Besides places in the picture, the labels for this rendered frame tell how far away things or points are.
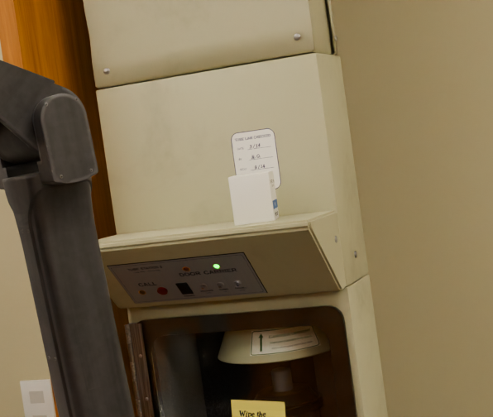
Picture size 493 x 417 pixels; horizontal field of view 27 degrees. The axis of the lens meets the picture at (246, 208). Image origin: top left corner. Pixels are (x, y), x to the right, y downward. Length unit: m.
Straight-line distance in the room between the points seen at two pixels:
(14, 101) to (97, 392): 0.24
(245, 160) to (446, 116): 0.47
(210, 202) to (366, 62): 0.48
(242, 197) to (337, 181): 0.14
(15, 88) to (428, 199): 1.03
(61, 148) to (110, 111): 0.62
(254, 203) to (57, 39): 0.40
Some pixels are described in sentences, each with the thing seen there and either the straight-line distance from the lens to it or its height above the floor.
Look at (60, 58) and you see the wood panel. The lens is 1.48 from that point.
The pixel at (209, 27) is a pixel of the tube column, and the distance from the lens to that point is 1.37.
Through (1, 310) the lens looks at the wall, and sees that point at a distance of 2.10.
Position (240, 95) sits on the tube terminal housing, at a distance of 1.35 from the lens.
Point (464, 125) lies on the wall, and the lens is 1.71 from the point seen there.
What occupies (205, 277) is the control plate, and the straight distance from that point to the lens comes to 1.32.
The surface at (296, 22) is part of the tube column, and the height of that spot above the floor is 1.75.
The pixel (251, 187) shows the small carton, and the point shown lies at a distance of 1.27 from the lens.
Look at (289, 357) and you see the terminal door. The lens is 1.36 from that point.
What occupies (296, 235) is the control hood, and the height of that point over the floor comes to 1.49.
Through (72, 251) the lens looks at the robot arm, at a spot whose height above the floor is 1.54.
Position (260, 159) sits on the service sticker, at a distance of 1.35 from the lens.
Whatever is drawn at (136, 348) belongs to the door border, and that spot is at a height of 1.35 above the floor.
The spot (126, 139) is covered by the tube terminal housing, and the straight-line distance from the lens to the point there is 1.42.
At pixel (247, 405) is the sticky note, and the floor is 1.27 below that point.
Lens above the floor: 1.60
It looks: 3 degrees down
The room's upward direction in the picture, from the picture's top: 8 degrees counter-clockwise
